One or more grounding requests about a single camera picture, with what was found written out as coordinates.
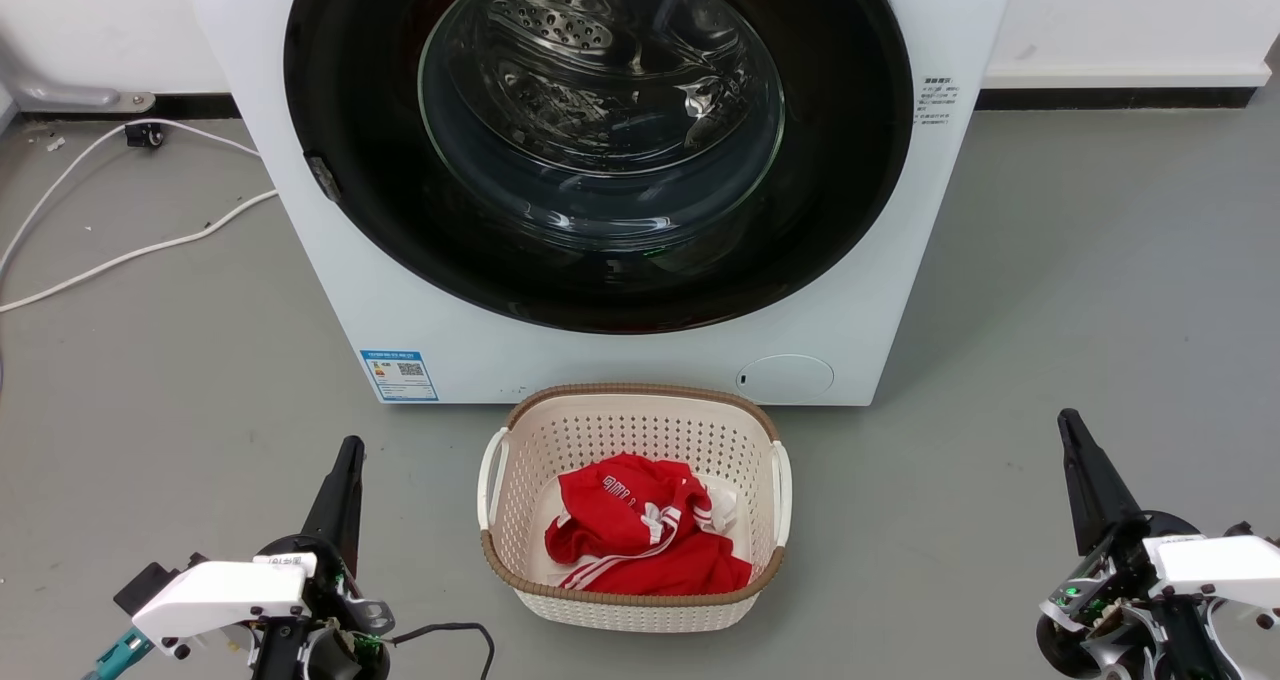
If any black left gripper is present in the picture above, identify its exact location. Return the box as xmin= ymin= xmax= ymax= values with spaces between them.
xmin=248 ymin=436 xmax=395 ymax=680

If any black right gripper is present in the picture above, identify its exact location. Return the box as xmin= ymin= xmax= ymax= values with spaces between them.
xmin=1035 ymin=408 xmax=1241 ymax=680

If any white front-load washing machine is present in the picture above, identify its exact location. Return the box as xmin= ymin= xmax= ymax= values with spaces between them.
xmin=175 ymin=0 xmax=1021 ymax=408

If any black round washer door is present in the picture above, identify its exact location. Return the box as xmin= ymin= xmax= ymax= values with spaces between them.
xmin=283 ymin=0 xmax=915 ymax=337

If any blue energy label sticker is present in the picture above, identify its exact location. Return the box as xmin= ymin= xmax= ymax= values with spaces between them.
xmin=359 ymin=349 xmax=440 ymax=404

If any red garment with white stripes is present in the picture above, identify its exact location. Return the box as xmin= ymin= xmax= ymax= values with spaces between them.
xmin=544 ymin=452 xmax=753 ymax=597

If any cream perforated laundry basket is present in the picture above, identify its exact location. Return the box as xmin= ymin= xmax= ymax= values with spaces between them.
xmin=477 ymin=383 xmax=794 ymax=634

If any round white filter cover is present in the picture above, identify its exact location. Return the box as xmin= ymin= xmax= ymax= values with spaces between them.
xmin=736 ymin=353 xmax=836 ymax=402

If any small printed text sticker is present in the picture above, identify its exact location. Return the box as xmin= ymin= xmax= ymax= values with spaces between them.
xmin=920 ymin=75 xmax=961 ymax=127

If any teal cable connector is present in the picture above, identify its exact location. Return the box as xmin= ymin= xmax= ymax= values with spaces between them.
xmin=82 ymin=628 xmax=156 ymax=680

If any white floor cable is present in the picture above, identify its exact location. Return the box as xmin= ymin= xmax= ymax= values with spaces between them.
xmin=0 ymin=189 xmax=280 ymax=315
xmin=0 ymin=118 xmax=263 ymax=281

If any grey wall pipe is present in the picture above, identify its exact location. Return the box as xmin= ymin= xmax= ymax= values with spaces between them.
xmin=0 ymin=38 xmax=157 ymax=117

